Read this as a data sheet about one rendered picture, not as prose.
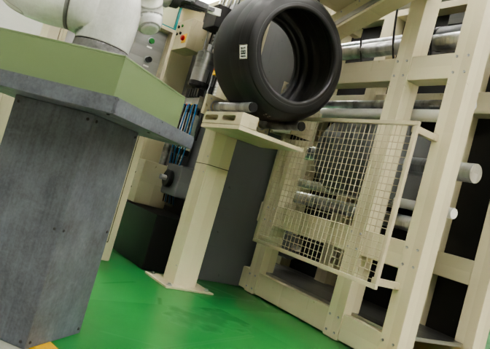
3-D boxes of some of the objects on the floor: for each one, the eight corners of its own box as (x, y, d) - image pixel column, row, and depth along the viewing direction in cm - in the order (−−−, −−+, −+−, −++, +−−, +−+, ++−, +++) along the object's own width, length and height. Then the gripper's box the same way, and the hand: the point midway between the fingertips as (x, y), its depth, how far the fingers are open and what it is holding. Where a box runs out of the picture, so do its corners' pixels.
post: (161, 278, 273) (292, -175, 288) (184, 282, 280) (310, -160, 295) (171, 285, 262) (307, -186, 277) (195, 289, 269) (326, -171, 284)
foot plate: (144, 272, 276) (145, 268, 276) (189, 280, 290) (190, 276, 290) (165, 288, 253) (166, 283, 253) (213, 295, 267) (214, 291, 267)
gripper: (178, -15, 213) (229, 1, 226) (165, -10, 225) (214, 6, 237) (175, 4, 214) (226, 20, 226) (162, 8, 225) (211, 23, 237)
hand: (213, 10), depth 230 cm, fingers closed
